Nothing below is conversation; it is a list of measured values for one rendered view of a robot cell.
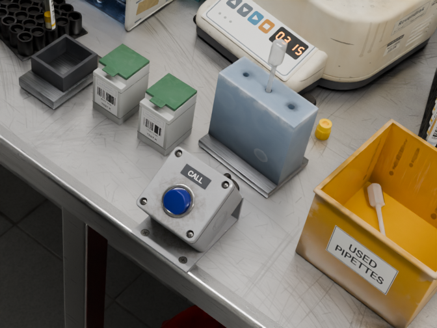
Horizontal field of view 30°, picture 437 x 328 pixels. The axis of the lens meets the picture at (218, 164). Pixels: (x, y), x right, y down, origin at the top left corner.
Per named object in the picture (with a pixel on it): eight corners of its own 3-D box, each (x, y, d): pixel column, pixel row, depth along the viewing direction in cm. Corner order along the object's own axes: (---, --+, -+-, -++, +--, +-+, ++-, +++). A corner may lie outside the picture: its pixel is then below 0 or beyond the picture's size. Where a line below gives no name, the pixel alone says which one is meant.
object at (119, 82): (92, 107, 91) (92, 63, 86) (120, 86, 94) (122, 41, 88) (119, 126, 90) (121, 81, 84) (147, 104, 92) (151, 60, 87)
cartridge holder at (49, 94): (19, 86, 91) (17, 62, 89) (75, 48, 97) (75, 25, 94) (54, 110, 90) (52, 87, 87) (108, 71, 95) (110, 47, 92)
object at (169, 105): (136, 137, 89) (140, 94, 84) (164, 115, 91) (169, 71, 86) (164, 157, 87) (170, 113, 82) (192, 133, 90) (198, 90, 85)
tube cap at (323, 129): (311, 135, 92) (315, 123, 91) (319, 127, 93) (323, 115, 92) (324, 142, 92) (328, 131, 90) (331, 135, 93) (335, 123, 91)
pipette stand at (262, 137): (197, 145, 89) (208, 79, 82) (239, 115, 93) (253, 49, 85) (266, 199, 85) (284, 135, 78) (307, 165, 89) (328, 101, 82)
